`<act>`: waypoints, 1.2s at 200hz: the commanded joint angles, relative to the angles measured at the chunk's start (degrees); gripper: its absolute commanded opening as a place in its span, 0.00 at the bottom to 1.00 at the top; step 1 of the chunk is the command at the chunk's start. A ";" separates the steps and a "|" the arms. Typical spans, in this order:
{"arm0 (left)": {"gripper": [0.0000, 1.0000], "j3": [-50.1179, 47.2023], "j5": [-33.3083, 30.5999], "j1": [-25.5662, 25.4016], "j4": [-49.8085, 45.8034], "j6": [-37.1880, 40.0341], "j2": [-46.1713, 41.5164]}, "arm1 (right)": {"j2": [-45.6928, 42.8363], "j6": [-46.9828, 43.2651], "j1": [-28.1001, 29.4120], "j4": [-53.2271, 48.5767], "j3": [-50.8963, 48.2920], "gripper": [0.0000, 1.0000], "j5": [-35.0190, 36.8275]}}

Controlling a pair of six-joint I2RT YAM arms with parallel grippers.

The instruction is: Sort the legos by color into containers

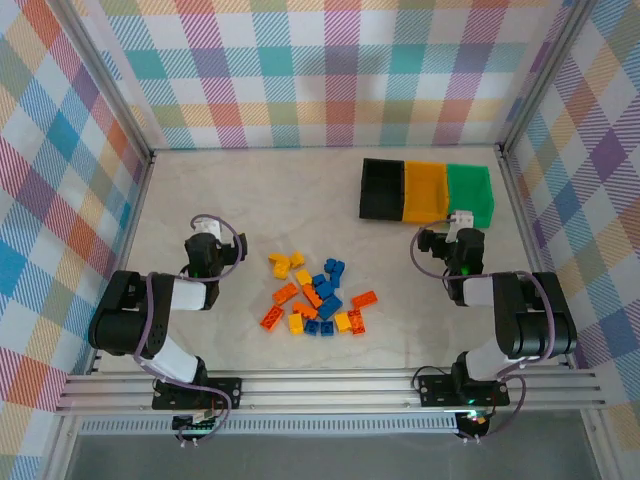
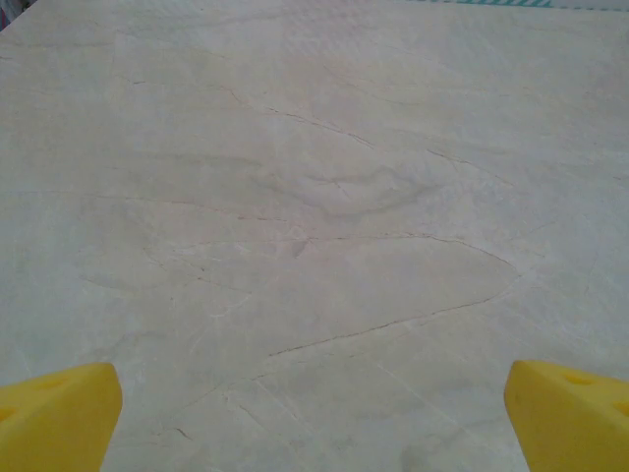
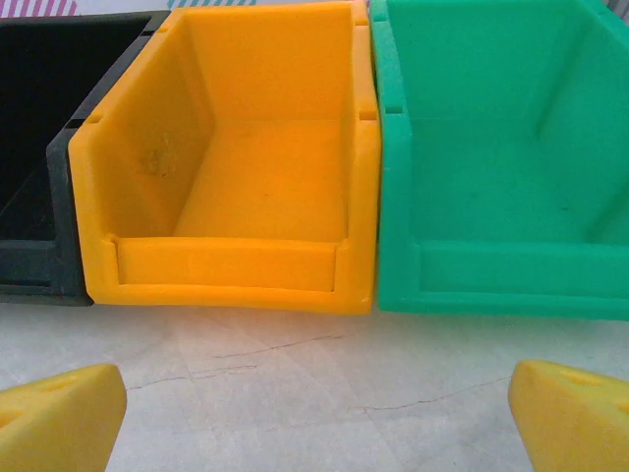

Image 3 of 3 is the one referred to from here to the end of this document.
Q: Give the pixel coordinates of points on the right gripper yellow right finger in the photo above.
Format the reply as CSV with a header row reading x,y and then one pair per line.
x,y
575,428

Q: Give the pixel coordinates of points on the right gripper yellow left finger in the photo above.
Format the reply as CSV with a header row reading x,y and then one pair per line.
x,y
59,423

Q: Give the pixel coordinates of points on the green storage bin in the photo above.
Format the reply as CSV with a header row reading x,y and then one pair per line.
x,y
491,147

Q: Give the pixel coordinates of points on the black storage bin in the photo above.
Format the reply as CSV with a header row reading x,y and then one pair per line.
x,y
29,123

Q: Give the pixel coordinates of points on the yellow storage bin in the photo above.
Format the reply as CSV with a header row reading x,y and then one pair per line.
x,y
275,172

